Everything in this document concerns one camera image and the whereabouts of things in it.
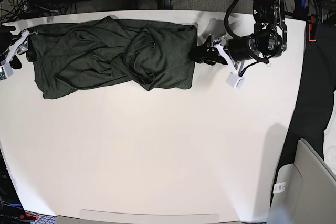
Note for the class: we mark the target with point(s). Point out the red black tool bottom-left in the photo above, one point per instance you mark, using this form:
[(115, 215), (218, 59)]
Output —
[(28, 217)]

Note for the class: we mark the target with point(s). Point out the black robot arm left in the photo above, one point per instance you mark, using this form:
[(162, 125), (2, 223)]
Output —
[(269, 37)]

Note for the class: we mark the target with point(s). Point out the dark green long-sleeve shirt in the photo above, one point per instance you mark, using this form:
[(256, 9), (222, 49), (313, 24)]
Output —
[(68, 57)]

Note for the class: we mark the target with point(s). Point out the grey plastic bin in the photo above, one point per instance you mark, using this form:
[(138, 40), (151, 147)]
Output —
[(304, 191)]

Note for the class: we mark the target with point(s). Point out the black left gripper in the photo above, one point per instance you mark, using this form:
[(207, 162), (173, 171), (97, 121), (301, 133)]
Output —
[(237, 48)]

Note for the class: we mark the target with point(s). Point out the orange black clamp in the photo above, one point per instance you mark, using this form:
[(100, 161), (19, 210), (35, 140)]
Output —
[(312, 28)]

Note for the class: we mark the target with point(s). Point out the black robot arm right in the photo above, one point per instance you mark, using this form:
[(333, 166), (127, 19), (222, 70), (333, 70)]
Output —
[(13, 46)]

